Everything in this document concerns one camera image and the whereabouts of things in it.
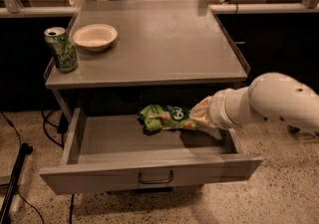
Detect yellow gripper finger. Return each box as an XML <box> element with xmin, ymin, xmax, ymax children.
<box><xmin>189</xmin><ymin>97</ymin><xmax>215</xmax><ymax>127</ymax></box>

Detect green rice chip bag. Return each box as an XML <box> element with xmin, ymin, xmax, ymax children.
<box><xmin>139</xmin><ymin>105</ymin><xmax>198</xmax><ymax>131</ymax></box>

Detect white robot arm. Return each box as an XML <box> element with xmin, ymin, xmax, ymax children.
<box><xmin>190</xmin><ymin>73</ymin><xmax>319</xmax><ymax>136</ymax></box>

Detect open grey top drawer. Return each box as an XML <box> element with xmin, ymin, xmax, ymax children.
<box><xmin>40</xmin><ymin>108</ymin><xmax>262</xmax><ymax>194</ymax></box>

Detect grey metal cabinet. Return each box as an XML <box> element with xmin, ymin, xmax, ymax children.
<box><xmin>43</xmin><ymin>0</ymin><xmax>251</xmax><ymax>126</ymax></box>

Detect white paper bowl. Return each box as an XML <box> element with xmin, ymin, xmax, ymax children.
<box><xmin>73</xmin><ymin>24</ymin><xmax>118</xmax><ymax>52</ymax></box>

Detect green soda can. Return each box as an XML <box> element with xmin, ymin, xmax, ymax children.
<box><xmin>44</xmin><ymin>27</ymin><xmax>78</xmax><ymax>73</ymax></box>

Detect black stand leg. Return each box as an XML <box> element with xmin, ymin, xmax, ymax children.
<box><xmin>0</xmin><ymin>143</ymin><xmax>33</xmax><ymax>224</ymax></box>

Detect metal drawer handle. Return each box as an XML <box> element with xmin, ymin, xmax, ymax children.
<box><xmin>138</xmin><ymin>170</ymin><xmax>174</xmax><ymax>185</ymax></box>

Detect black floor cables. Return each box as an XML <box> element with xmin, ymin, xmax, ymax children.
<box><xmin>40</xmin><ymin>108</ymin><xmax>69</xmax><ymax>149</ymax></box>

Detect black cable under drawer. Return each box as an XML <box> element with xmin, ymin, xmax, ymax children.
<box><xmin>68</xmin><ymin>193</ymin><xmax>76</xmax><ymax>224</ymax></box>

